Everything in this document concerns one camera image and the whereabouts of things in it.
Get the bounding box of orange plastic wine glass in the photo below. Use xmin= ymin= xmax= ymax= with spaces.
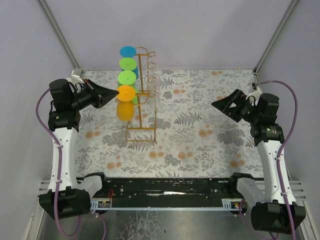
xmin=116 ymin=85 xmax=136 ymax=122

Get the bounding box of green plastic wine glass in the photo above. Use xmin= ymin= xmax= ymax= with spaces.
xmin=117 ymin=70 xmax=138 ymax=105
xmin=118 ymin=57 xmax=137 ymax=71

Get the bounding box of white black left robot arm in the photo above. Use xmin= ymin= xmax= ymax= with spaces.
xmin=39 ymin=78 xmax=119 ymax=220

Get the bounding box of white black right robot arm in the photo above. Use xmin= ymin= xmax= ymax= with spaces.
xmin=211 ymin=89 xmax=306 ymax=235

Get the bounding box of blue plastic wine glass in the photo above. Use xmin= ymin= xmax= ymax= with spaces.
xmin=118 ymin=46 xmax=139 ymax=79

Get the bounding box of front clear wine glass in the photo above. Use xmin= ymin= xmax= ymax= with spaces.
xmin=148 ymin=90 xmax=161 ymax=112

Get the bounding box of rear clear wine glass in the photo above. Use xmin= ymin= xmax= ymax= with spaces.
xmin=143 ymin=58 xmax=160 ymax=75

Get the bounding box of floral patterned table mat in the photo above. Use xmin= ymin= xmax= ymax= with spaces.
xmin=75 ymin=69 xmax=263 ymax=178

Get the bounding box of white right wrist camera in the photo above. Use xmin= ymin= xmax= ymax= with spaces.
xmin=246 ymin=90 xmax=262 ymax=106

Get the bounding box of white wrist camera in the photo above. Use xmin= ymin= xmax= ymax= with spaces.
xmin=246 ymin=90 xmax=262 ymax=106
xmin=70 ymin=68 xmax=84 ymax=85

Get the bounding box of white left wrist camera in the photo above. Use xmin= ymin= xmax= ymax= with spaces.
xmin=70 ymin=68 xmax=84 ymax=85

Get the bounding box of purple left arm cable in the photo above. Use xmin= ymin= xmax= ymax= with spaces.
xmin=36 ymin=87 xmax=107 ymax=240

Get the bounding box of gold wire wine glass rack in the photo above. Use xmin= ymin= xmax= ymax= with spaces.
xmin=125 ymin=46 xmax=157 ymax=143

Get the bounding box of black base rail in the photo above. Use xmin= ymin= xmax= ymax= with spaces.
xmin=93 ymin=173 xmax=243 ymax=210

